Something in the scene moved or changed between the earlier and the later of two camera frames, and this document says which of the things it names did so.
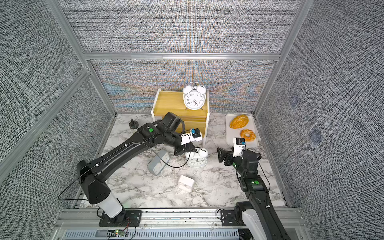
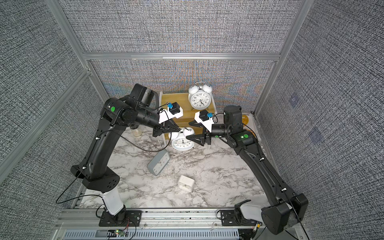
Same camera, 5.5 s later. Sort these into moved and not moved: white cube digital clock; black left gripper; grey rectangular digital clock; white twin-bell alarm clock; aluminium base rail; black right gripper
Moved: white twin-bell alarm clock; black left gripper; black right gripper
Not moved: grey rectangular digital clock; aluminium base rail; white cube digital clock
